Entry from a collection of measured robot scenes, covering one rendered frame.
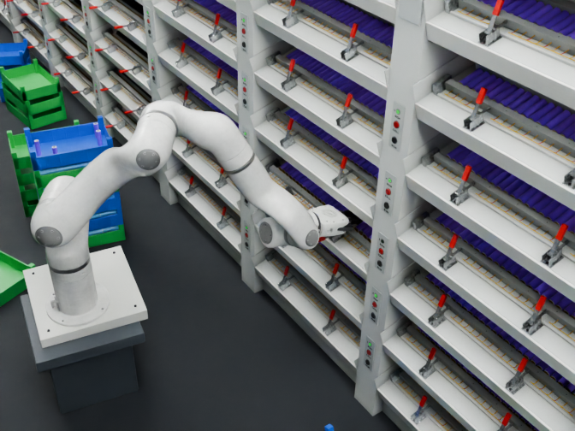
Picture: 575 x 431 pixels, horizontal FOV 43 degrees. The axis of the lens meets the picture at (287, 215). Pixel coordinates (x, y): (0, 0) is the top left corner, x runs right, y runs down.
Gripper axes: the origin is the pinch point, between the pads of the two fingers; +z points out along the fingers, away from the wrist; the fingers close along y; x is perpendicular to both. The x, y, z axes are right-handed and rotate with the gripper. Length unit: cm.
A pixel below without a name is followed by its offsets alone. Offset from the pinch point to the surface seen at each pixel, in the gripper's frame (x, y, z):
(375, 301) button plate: 15.4, -21.2, -4.1
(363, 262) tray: 7.9, -12.4, -3.4
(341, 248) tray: 8.3, -3.3, -3.9
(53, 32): 25, 252, 7
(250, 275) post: 53, 47, 6
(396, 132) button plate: -38.4, -21.6, -16.2
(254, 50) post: -36, 44, -13
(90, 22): -1, 185, -3
